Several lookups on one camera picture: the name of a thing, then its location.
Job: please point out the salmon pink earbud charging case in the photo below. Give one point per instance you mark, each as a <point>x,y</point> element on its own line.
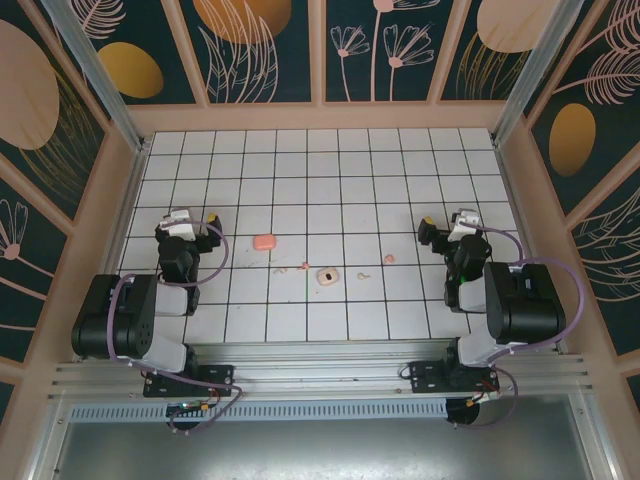
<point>264,243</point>

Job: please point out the beige earbud charging case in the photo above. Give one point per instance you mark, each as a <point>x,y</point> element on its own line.
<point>321,275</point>

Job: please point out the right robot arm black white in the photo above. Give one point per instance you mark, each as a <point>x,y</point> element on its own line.
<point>525,300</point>

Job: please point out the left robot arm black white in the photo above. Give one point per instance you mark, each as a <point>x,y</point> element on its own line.
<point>95,330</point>

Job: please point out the dark panel pink flower outlines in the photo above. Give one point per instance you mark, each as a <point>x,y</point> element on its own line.
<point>425,85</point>

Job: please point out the dark panel pink leaf outlines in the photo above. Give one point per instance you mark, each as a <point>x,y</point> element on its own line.
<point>615,250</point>

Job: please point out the dark panel single pink flower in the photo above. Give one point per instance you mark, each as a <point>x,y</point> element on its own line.
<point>30,280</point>

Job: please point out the small green circuit board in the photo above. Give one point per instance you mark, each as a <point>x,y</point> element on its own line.
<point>192,406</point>

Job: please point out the dark panel orange oval feathers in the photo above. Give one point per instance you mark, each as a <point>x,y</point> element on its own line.
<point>572,140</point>

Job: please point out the dark panel yellow oval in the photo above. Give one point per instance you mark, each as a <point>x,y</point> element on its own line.
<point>130,70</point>

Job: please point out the dark panel orange circle leaves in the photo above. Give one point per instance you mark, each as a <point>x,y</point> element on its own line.
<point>240,20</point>

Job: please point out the dark panel large peach oval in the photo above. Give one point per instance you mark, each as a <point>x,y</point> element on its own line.
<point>25,85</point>

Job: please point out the grey metal sheet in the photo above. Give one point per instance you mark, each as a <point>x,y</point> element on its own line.
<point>320,450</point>

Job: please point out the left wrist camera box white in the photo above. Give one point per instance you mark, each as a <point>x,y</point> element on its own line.
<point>177,227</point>

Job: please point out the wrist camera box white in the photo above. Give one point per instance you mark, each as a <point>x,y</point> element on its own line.
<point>462,225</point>
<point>177,227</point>

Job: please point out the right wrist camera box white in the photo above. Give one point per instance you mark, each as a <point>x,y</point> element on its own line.
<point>462,225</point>

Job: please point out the aluminium table edge rail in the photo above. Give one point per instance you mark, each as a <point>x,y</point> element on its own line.
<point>129,195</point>
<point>511,190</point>

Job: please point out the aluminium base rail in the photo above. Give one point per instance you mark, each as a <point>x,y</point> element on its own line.
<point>320,365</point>

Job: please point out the aluminium corner post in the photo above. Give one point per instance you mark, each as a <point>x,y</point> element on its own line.
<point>528,75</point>
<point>105,85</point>

